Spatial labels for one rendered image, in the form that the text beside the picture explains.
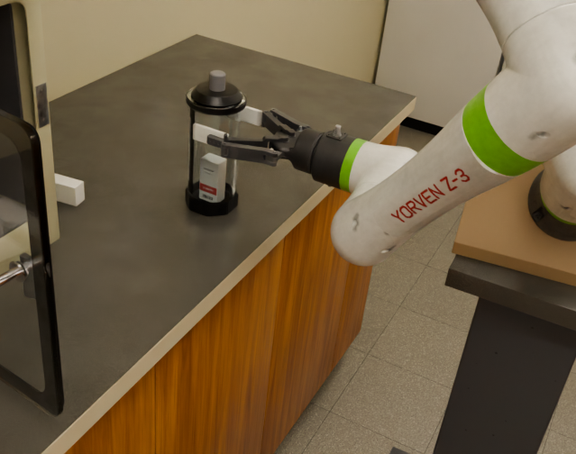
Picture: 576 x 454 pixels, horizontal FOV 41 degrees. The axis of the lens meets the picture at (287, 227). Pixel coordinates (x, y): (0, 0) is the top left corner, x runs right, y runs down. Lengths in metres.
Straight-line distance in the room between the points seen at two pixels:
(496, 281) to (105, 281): 0.68
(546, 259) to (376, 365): 1.23
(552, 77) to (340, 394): 1.74
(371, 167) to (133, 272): 0.43
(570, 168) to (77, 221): 0.85
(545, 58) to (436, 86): 3.14
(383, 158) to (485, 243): 0.30
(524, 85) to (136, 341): 0.66
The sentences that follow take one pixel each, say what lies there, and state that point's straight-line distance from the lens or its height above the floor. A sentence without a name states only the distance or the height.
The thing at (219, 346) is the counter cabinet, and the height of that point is 0.74.
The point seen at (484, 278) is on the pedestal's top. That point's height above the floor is 0.94.
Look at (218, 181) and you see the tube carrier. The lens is 1.42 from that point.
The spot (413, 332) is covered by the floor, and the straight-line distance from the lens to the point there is 2.74.
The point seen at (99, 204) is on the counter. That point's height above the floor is 0.94.
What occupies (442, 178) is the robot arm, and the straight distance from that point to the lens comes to 1.00.
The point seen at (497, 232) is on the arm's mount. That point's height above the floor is 0.99.
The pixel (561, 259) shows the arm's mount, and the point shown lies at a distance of 1.46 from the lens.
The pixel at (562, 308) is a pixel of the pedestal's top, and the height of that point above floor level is 0.94.
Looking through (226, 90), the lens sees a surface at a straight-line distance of 1.38.
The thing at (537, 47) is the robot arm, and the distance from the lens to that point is 0.88.
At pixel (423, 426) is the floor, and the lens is 2.43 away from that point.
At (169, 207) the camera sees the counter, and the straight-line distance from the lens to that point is 1.48.
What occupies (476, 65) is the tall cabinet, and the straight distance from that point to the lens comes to 3.91.
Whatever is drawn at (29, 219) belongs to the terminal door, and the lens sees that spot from 0.83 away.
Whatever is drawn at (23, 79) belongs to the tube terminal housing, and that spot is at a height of 1.24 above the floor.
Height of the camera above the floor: 1.73
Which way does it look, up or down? 33 degrees down
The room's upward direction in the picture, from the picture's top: 6 degrees clockwise
